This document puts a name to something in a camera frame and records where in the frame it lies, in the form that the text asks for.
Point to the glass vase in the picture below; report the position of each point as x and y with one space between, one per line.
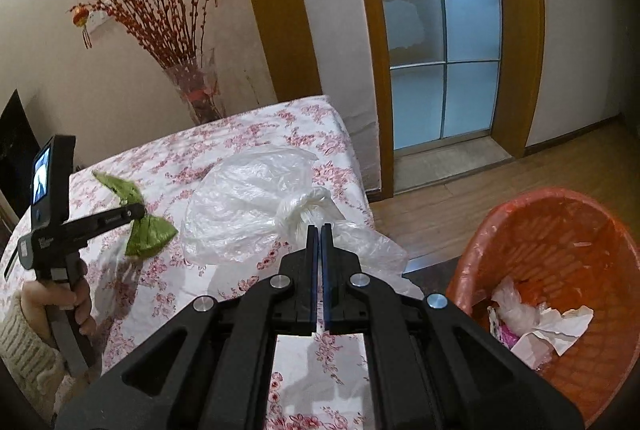
197 90

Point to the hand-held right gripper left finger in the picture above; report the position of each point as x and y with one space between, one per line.
314 270

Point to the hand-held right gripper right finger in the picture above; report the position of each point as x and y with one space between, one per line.
327 270

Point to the white light switch panel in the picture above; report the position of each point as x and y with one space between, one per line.
102 24

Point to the person's left hand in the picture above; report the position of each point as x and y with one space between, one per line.
85 305

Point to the person's left forearm knit sleeve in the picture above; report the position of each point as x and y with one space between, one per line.
25 355

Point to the floral tablecloth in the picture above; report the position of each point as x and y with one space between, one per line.
240 135

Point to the orange plastic basket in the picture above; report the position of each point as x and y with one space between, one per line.
575 220

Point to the green wrapper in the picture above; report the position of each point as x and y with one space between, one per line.
147 235

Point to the wooden door frame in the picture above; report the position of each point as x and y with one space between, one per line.
520 60

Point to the white paper sheet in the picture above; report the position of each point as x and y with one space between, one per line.
555 330

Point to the pink printed wrapper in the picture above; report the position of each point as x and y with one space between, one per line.
505 335

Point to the clear white plastic bag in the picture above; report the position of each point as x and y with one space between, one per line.
235 210

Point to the frosted glass door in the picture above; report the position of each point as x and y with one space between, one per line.
440 20

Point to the crumpled clear plastic wrap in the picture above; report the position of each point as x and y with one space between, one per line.
515 305

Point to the black television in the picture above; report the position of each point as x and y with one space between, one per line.
17 160

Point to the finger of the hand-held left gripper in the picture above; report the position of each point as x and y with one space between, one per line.
110 219

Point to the wooden wall trim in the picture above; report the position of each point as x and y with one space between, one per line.
280 10

